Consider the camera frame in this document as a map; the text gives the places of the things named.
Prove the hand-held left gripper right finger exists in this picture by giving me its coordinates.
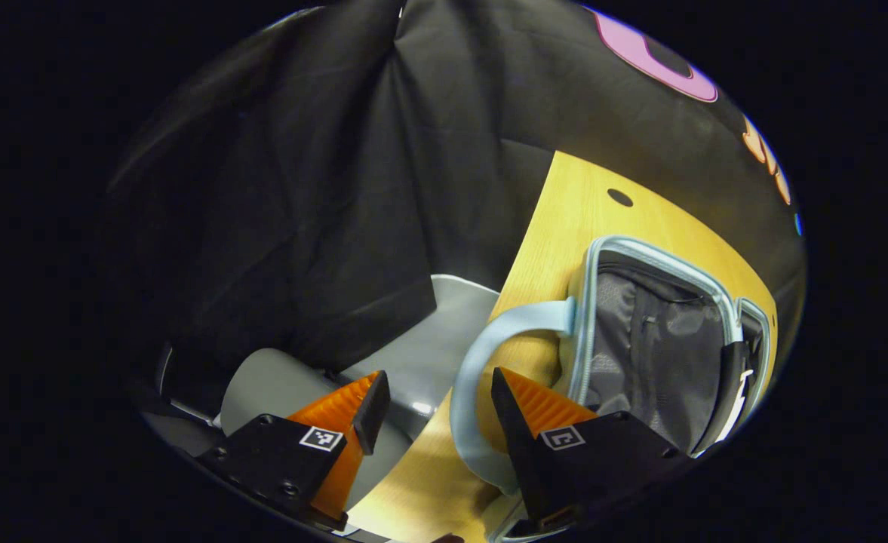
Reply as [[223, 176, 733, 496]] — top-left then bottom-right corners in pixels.
[[491, 367, 693, 533]]

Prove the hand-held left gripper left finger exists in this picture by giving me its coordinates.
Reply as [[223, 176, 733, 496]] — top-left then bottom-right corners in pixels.
[[196, 370, 392, 531]]

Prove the grey chair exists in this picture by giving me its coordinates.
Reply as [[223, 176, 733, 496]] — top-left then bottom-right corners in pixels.
[[142, 274, 502, 521]]

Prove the black backdrop cloth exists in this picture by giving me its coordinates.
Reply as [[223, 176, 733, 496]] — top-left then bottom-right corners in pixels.
[[97, 0, 807, 423]]

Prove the light blue suitcase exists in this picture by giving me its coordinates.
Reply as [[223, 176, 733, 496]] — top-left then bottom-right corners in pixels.
[[450, 235, 778, 543]]

